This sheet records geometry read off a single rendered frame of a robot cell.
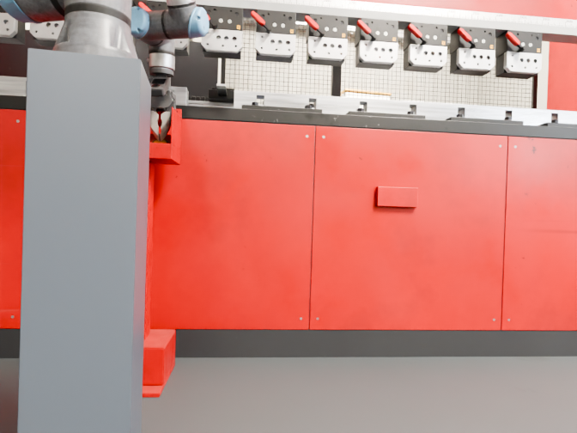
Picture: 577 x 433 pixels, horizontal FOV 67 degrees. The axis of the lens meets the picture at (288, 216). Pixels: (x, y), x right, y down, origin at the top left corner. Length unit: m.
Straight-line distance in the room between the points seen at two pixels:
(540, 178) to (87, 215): 1.59
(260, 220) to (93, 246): 0.83
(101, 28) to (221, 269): 0.92
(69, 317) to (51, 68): 0.42
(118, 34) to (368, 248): 1.09
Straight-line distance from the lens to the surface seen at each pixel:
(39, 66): 0.87
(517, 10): 2.14
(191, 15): 1.29
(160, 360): 1.36
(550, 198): 1.93
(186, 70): 2.31
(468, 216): 1.76
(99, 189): 0.82
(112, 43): 0.90
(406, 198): 1.63
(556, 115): 2.14
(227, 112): 1.58
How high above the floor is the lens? 0.52
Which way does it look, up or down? 1 degrees down
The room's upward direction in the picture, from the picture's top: 2 degrees clockwise
